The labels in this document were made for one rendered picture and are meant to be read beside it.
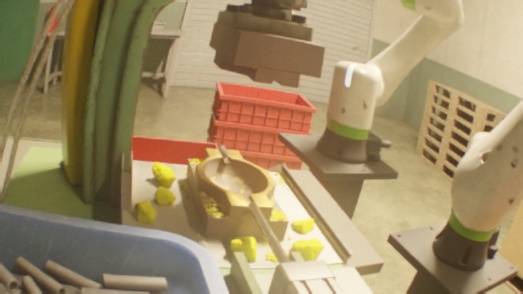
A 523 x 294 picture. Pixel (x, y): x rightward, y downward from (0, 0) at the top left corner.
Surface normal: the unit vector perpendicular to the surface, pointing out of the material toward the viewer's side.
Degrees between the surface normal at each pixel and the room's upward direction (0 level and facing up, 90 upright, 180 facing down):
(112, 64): 90
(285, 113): 90
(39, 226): 81
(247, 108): 90
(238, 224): 90
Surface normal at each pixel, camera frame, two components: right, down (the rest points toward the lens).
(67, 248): 0.27, 0.22
